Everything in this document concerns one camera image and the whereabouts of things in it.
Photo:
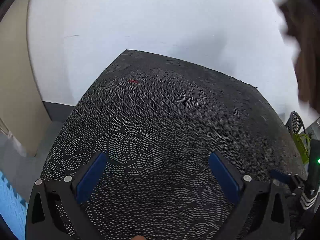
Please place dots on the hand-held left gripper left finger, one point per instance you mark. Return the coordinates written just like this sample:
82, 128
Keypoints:
91, 177

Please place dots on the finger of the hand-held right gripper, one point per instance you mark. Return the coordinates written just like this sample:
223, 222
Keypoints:
281, 175

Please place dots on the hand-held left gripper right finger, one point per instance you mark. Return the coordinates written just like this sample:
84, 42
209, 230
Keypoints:
225, 177

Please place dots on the brown fleece cloth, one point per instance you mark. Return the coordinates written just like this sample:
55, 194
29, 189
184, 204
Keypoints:
305, 55

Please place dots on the green felt tote bag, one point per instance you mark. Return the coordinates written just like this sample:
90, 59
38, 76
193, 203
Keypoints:
300, 145

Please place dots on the black mesh metal chair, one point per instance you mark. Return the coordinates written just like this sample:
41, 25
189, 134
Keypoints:
296, 122

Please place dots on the blue foam floor mat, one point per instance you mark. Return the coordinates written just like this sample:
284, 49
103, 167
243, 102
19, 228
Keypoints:
12, 205

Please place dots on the white plastic bag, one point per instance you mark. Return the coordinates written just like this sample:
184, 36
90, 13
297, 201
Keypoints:
13, 141

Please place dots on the black patterned tablecloth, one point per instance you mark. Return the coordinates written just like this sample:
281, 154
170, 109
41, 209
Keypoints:
162, 117

